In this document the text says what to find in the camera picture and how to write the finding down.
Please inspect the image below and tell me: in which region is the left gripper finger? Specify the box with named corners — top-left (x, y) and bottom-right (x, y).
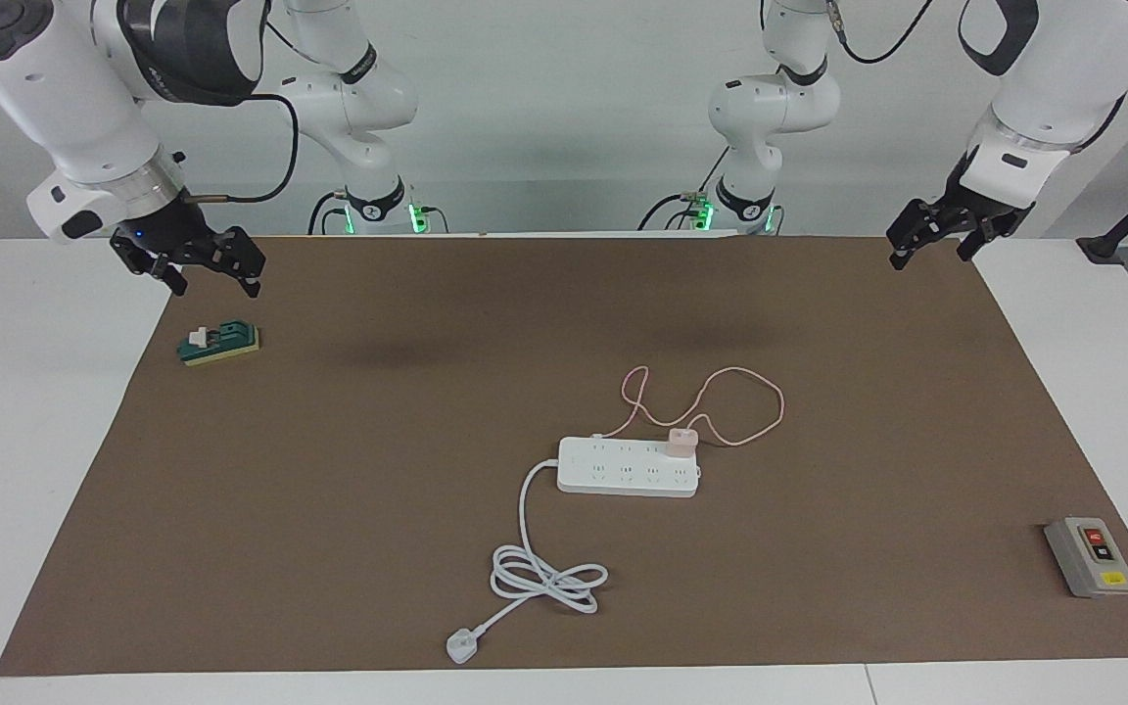
top-left (957, 221), bottom-right (998, 262)
top-left (886, 198), bottom-right (959, 271)

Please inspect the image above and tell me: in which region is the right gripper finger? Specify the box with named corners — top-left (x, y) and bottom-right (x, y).
top-left (200, 225), bottom-right (267, 300)
top-left (119, 253), bottom-right (190, 299)

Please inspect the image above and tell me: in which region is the pink charging cable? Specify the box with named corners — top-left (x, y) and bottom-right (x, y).
top-left (591, 366), bottom-right (786, 449)

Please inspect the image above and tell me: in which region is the white power strip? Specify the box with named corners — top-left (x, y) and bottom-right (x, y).
top-left (556, 437), bottom-right (702, 498)

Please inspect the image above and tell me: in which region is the brown table mat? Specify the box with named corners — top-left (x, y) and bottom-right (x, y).
top-left (0, 233), bottom-right (1128, 679)

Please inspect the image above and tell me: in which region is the green knife switch block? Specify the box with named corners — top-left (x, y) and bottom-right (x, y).
top-left (177, 321), bottom-right (261, 368)

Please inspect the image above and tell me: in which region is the black base cable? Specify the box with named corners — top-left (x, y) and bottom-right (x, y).
top-left (637, 186), bottom-right (722, 233)
top-left (307, 191), bottom-right (350, 236)

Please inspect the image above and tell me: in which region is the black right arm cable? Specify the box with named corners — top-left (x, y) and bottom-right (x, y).
top-left (182, 93), bottom-right (301, 204)

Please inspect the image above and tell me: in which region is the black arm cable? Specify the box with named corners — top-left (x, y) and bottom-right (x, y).
top-left (182, 93), bottom-right (301, 204)
top-left (823, 0), bottom-right (937, 66)

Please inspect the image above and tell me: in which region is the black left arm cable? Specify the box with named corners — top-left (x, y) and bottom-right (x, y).
top-left (823, 0), bottom-right (937, 66)

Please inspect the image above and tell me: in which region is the grey on-off switch box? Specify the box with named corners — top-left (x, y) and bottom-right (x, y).
top-left (1044, 516), bottom-right (1128, 599)

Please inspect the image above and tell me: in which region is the white power cord with plug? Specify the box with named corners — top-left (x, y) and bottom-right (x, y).
top-left (446, 460), bottom-right (610, 666)

